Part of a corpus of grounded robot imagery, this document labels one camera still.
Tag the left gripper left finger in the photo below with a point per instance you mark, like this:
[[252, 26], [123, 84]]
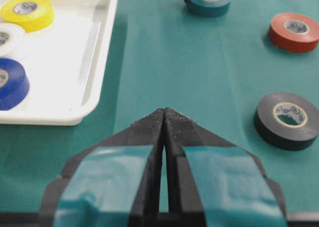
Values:
[[115, 183]]

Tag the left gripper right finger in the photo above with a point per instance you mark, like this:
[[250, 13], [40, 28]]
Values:
[[214, 183]]

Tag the teal green tape roll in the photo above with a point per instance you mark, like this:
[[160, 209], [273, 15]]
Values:
[[209, 8]]

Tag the blue tape roll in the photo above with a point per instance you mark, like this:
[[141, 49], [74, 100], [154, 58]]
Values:
[[14, 84]]

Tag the yellow tape roll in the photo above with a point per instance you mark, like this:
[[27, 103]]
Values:
[[31, 15]]

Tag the white tape roll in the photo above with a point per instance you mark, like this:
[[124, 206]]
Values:
[[12, 41]]

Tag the black tape roll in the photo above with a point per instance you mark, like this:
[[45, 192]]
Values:
[[287, 121]]

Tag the orange red tape roll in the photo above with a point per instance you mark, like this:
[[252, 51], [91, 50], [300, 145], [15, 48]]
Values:
[[294, 32]]

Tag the white plastic tray case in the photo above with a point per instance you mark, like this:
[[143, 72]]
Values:
[[65, 64]]

